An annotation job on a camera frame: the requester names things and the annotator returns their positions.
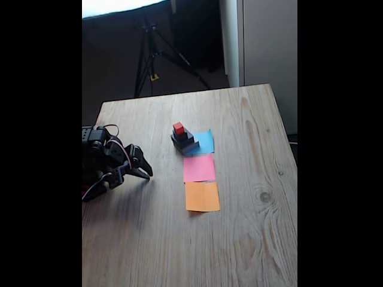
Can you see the small dark cube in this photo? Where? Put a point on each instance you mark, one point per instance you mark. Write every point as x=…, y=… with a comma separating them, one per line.
x=182, y=136

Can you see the small red cube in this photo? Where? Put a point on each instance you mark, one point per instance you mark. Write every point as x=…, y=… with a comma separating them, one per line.
x=178, y=128

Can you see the large grey block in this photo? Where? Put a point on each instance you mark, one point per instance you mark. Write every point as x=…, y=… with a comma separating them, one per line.
x=191, y=147

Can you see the medium dark block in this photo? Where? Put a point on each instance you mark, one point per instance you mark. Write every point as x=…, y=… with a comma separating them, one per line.
x=190, y=139

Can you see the pink paper sheet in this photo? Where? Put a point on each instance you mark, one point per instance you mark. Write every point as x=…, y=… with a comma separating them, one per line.
x=199, y=167

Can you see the orange paper sheet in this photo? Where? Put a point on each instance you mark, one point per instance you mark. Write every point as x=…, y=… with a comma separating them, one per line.
x=202, y=195

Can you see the blue paper sheet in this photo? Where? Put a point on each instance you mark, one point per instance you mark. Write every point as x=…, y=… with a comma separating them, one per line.
x=206, y=140

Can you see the yellow tape under tall tripod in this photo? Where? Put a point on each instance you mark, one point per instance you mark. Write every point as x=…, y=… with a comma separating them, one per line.
x=154, y=77

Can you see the tall black tripod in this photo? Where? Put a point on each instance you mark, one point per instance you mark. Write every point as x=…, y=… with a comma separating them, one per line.
x=148, y=53

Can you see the bright white light panel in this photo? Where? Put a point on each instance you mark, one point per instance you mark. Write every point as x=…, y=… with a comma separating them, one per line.
x=119, y=6

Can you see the white cabinet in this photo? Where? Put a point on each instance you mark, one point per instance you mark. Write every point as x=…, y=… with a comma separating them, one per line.
x=269, y=45

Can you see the small wrist camera board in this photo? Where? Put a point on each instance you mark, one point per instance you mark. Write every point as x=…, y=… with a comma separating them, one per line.
x=116, y=178

